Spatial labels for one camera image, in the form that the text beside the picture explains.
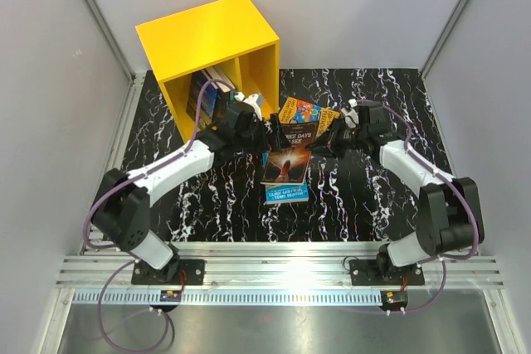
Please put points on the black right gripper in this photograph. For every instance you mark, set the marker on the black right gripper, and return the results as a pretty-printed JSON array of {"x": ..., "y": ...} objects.
[{"x": 324, "y": 144}]

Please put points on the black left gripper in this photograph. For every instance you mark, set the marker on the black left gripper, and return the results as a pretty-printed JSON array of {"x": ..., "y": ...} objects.
[{"x": 261, "y": 147}]

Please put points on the dark Three book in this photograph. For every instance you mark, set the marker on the dark Three book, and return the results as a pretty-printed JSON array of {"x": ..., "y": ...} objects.
[{"x": 289, "y": 166}]

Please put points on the light blue treehouse book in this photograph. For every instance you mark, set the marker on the light blue treehouse book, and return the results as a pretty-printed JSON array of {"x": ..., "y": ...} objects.
[{"x": 281, "y": 194}]

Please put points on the orange 130-storey treehouse book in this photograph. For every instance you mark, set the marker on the orange 130-storey treehouse book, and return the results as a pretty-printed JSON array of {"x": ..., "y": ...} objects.
[{"x": 295, "y": 111}]

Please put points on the blue Animal Farm book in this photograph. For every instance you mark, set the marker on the blue Animal Farm book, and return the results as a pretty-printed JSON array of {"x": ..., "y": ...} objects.
[{"x": 208, "y": 101}]

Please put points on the green 104-storey treehouse book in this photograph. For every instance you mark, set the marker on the green 104-storey treehouse book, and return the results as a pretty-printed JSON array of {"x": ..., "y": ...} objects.
[{"x": 216, "y": 72}]

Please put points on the dark Tale of Two Cities book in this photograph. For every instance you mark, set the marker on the dark Tale of Two Cities book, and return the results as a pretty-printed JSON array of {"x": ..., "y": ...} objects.
[{"x": 224, "y": 97}]

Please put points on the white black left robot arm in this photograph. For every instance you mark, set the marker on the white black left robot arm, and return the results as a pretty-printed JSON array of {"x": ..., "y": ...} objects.
[{"x": 121, "y": 210}]

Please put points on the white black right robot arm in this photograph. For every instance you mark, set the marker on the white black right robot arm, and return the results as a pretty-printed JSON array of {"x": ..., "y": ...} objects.
[{"x": 449, "y": 220}]

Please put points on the yellow two-compartment shelf box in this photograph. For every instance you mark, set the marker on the yellow two-compartment shelf box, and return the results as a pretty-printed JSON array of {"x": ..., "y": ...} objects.
[{"x": 232, "y": 34}]

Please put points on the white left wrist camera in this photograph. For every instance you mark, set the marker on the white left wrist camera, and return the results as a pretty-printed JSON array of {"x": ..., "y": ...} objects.
[{"x": 255, "y": 101}]

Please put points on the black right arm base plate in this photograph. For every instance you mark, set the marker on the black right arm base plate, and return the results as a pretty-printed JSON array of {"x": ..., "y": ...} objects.
[{"x": 366, "y": 272}]

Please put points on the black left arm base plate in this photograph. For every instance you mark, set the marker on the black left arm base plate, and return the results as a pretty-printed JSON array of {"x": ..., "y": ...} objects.
[{"x": 191, "y": 273}]

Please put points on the aluminium frame rail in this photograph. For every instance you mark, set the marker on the aluminium frame rail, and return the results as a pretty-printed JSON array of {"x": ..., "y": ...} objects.
[{"x": 265, "y": 265}]

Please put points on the slotted white cable duct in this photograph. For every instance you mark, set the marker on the slotted white cable duct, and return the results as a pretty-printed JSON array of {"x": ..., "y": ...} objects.
[{"x": 229, "y": 297}]

